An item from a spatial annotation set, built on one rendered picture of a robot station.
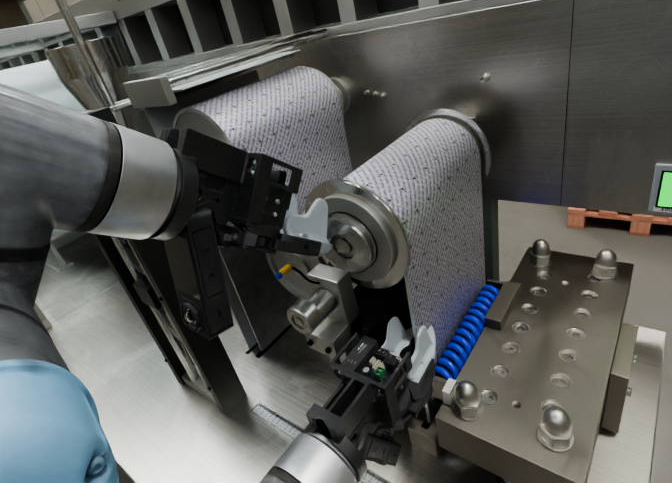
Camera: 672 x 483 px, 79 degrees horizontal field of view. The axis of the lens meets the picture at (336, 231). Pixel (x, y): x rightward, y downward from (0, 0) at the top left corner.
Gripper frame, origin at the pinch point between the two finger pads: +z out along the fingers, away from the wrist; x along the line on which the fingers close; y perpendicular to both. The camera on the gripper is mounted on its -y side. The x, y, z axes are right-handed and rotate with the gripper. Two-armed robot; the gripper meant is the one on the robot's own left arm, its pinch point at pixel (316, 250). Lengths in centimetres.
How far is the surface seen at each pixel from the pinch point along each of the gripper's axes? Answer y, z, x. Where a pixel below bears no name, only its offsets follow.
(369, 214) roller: 5.0, 0.4, -5.8
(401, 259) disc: 1.0, 4.6, -8.4
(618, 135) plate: 23.7, 28.4, -24.0
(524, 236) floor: 31, 235, 32
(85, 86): 22, -5, 66
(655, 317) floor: 0, 197, -36
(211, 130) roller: 12.7, -4.0, 19.4
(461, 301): -3.3, 26.5, -8.4
